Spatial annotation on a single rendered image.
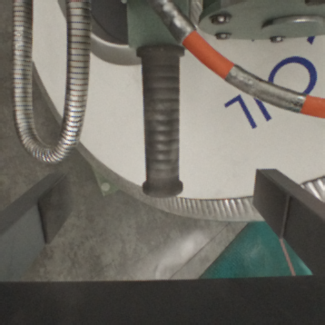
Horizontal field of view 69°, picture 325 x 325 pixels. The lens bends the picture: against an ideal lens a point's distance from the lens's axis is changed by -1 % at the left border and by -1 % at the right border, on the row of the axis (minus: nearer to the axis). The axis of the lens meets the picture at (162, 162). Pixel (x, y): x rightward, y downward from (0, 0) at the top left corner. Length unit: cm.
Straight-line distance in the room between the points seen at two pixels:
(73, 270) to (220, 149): 81
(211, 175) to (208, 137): 7
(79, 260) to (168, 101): 91
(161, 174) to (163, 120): 5
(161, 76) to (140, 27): 4
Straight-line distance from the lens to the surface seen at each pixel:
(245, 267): 183
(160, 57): 21
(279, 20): 22
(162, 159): 22
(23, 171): 102
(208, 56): 17
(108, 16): 72
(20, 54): 31
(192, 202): 47
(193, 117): 41
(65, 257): 104
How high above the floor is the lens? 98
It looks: 48 degrees down
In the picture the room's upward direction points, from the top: 71 degrees clockwise
